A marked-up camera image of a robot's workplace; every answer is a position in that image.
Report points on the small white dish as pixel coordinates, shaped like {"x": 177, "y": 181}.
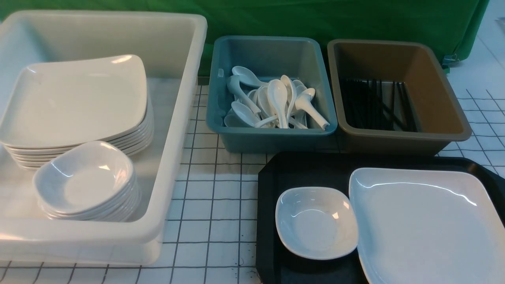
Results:
{"x": 316, "y": 223}

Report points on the large white square plate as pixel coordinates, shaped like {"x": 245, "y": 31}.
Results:
{"x": 427, "y": 227}

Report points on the pile of white spoons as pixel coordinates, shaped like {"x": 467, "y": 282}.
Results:
{"x": 279, "y": 103}

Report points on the teal plastic bin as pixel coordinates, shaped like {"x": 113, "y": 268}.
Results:
{"x": 270, "y": 57}

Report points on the checkered white tablecloth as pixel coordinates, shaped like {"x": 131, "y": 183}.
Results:
{"x": 210, "y": 228}

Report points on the pile of black chopsticks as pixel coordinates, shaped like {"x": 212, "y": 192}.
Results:
{"x": 377, "y": 105}

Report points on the black plastic tray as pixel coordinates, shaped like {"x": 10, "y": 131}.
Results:
{"x": 276, "y": 265}

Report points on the large white plastic tub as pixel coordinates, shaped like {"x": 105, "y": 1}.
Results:
{"x": 171, "y": 47}

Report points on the brown plastic bin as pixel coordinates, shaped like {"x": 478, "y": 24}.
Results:
{"x": 436, "y": 108}

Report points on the stack of small white dishes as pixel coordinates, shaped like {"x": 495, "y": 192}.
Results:
{"x": 92, "y": 182}

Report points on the stack of white square plates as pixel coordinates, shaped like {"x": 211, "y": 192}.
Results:
{"x": 57, "y": 106}

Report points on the metal binder clip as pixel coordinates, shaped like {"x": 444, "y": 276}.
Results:
{"x": 449, "y": 61}

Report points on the green cloth backdrop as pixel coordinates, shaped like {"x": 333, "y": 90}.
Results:
{"x": 448, "y": 27}

